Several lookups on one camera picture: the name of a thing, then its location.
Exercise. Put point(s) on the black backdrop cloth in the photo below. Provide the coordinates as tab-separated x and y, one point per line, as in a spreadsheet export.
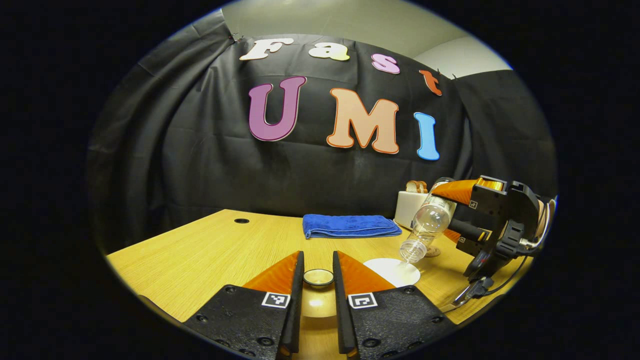
175	150

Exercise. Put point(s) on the white toaster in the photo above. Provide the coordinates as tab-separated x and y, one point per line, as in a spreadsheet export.
407	207

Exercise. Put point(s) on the round printed coaster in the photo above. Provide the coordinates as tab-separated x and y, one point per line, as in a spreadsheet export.
434	251

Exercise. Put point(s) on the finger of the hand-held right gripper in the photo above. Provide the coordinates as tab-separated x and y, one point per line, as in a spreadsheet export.
460	191
472	232

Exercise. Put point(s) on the folded blue towel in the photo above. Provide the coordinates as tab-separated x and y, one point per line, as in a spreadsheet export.
350	226

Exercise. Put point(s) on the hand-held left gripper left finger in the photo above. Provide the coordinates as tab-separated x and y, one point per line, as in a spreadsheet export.
296	310

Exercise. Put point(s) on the toast bread slice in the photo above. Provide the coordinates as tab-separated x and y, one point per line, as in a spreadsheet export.
412	187
424	187

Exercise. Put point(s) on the clear water bottle yellow label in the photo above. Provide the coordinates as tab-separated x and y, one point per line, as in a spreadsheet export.
430	220

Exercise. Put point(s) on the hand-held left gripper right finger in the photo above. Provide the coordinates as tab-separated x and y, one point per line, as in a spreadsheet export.
341	310

